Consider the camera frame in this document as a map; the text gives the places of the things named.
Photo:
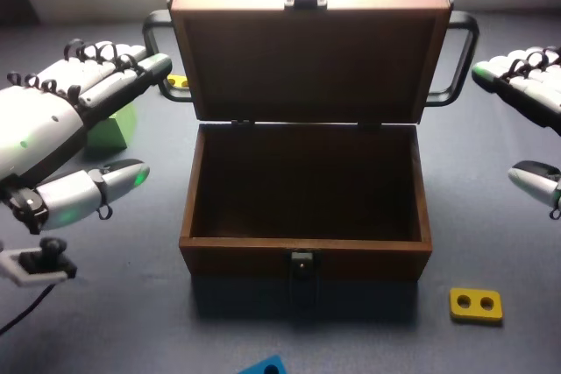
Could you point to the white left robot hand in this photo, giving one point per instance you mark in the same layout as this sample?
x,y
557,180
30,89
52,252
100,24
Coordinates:
x,y
39,124

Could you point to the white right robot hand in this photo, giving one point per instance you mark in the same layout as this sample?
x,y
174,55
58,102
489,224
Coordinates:
x,y
534,85

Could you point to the yellow two-hole block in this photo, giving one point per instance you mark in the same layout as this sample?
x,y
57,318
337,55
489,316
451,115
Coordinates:
x,y
475,308
179,81

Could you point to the green foam block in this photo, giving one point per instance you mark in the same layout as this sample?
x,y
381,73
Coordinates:
x,y
125,124

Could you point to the grey table cloth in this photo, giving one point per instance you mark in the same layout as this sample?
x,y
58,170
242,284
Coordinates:
x,y
87,326

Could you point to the blue block with hole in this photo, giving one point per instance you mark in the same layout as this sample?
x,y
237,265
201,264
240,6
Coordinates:
x,y
263,367

